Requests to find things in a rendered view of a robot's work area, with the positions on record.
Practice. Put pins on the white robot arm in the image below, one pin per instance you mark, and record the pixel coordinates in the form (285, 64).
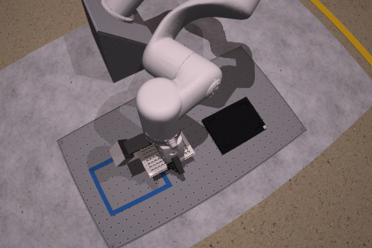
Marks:
(188, 79)

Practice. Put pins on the blue tape outline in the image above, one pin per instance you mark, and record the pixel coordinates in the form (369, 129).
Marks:
(120, 209)

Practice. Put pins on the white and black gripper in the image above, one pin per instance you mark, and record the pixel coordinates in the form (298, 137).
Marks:
(168, 154)

